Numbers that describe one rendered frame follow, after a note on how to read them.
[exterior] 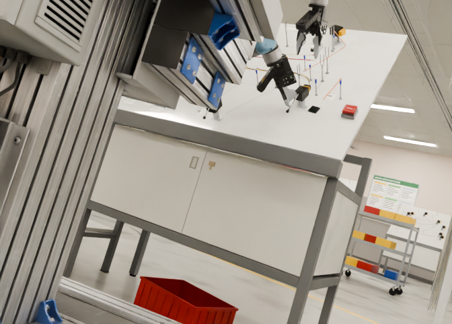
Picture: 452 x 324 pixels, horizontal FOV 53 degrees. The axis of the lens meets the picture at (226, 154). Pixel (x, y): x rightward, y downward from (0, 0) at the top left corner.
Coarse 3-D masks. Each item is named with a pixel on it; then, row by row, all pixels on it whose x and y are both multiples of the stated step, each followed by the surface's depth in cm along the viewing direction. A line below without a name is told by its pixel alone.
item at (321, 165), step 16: (128, 112) 219; (144, 128) 213; (160, 128) 209; (176, 128) 205; (192, 128) 201; (208, 144) 196; (224, 144) 193; (240, 144) 190; (256, 144) 187; (272, 160) 182; (288, 160) 179; (304, 160) 177; (320, 160) 174; (336, 160) 171; (336, 176) 171
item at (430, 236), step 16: (400, 208) 1052; (416, 208) 1041; (416, 224) 1005; (432, 224) 984; (448, 224) 985; (400, 240) 979; (432, 240) 960; (384, 256) 989; (400, 256) 973; (416, 256) 956; (432, 256) 940; (384, 272) 1034; (432, 272) 931; (432, 288) 924
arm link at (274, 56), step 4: (276, 48) 182; (272, 52) 176; (276, 52) 177; (280, 52) 179; (264, 56) 178; (268, 56) 177; (272, 56) 177; (276, 56) 177; (280, 56) 179; (264, 60) 180; (268, 60) 178; (272, 60) 178; (276, 60) 179
